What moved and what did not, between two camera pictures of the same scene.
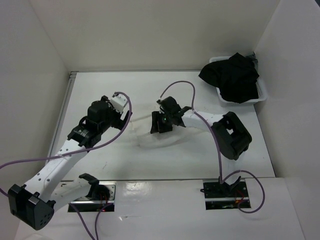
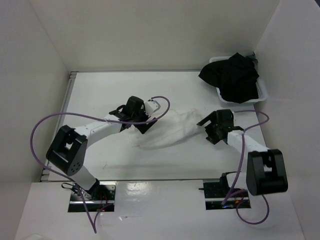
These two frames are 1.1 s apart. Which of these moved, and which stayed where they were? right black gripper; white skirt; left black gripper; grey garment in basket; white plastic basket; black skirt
Moved: right black gripper; left black gripper
Stayed: black skirt; white skirt; grey garment in basket; white plastic basket
